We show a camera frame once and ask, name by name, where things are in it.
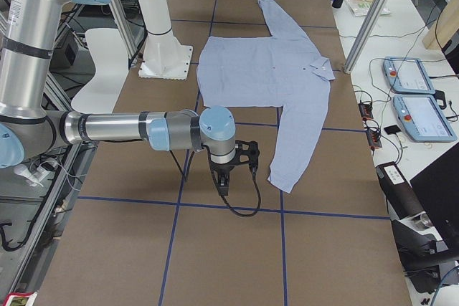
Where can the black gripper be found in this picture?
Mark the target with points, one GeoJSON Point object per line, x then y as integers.
{"type": "Point", "coordinates": [220, 169]}

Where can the light blue striped shirt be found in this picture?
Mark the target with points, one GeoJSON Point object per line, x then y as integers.
{"type": "Point", "coordinates": [283, 70]}

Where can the white plastic chair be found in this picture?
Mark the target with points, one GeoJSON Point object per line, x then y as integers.
{"type": "Point", "coordinates": [110, 58]}

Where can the lower blue teach pendant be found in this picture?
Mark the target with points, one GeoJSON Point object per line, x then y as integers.
{"type": "Point", "coordinates": [422, 119]}

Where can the blue teach pendant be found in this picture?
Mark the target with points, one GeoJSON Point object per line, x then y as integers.
{"type": "Point", "coordinates": [407, 75]}
{"type": "Point", "coordinates": [422, 119]}

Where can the upper blue teach pendant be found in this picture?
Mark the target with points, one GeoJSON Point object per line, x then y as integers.
{"type": "Point", "coordinates": [407, 75]}

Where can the black computer monitor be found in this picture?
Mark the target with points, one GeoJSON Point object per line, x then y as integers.
{"type": "Point", "coordinates": [436, 188]}

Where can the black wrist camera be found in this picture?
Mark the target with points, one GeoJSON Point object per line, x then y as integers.
{"type": "Point", "coordinates": [247, 153]}

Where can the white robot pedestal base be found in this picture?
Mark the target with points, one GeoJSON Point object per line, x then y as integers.
{"type": "Point", "coordinates": [164, 56]}

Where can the aluminium frame post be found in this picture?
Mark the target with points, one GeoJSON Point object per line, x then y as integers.
{"type": "Point", "coordinates": [363, 35]}

